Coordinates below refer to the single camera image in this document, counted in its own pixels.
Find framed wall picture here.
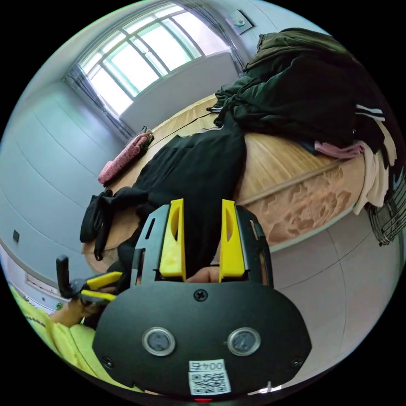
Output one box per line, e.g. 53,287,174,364
229,9,255,36

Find pink patterned pillow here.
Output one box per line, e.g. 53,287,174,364
97,131,155,187

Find pile of clothes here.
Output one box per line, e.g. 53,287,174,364
206,27,405,217

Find bed with woven mat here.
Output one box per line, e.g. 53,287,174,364
81,92,368,281

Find fan with wire guard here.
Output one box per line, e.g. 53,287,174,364
364,185,406,247

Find black pants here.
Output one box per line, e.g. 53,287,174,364
79,122,249,283

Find person's left forearm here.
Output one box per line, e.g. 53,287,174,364
48,307,77,327

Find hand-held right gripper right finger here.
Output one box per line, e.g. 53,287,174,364
219,199,246,283

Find person's body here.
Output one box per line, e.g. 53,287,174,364
8,284,145,393

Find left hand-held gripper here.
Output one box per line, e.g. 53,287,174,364
67,271,123,307

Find person's left hand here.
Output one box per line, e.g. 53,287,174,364
67,285,117,325

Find window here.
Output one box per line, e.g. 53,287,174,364
77,2,207,117

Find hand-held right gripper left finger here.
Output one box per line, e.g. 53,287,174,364
159,199,187,283

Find grey curtain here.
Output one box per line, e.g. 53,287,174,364
176,0,252,75
64,69,137,142

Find person's right hand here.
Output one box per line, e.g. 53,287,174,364
186,267,220,283

